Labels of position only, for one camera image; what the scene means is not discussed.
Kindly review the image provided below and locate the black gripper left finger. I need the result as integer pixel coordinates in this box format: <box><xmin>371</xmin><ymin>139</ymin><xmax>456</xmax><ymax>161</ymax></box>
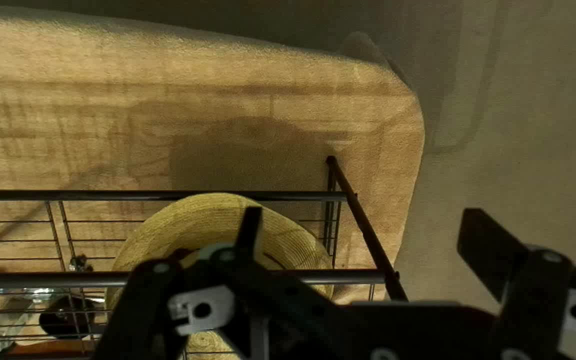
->
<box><xmin>90</xmin><ymin>205</ymin><xmax>344</xmax><ymax>360</ymax></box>

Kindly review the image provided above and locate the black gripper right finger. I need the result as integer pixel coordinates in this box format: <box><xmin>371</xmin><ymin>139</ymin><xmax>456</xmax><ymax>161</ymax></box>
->
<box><xmin>456</xmin><ymin>205</ymin><xmax>576</xmax><ymax>360</ymax></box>

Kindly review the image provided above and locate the black rounded object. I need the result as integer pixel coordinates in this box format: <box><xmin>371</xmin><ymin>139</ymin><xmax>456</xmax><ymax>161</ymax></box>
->
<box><xmin>38</xmin><ymin>296</ymin><xmax>106</xmax><ymax>337</ymax></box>

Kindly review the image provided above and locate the woven straw hat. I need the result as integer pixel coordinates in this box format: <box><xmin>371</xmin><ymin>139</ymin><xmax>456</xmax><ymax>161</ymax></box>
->
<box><xmin>111</xmin><ymin>192</ymin><xmax>336</xmax><ymax>360</ymax></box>

